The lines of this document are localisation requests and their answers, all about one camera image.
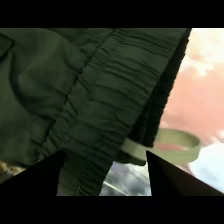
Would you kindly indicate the dark green pants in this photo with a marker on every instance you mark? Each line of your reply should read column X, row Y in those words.
column 83, row 96

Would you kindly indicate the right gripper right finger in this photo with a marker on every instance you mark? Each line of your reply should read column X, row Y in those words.
column 173, row 180

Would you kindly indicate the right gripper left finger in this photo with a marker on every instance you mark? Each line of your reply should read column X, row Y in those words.
column 36, row 178

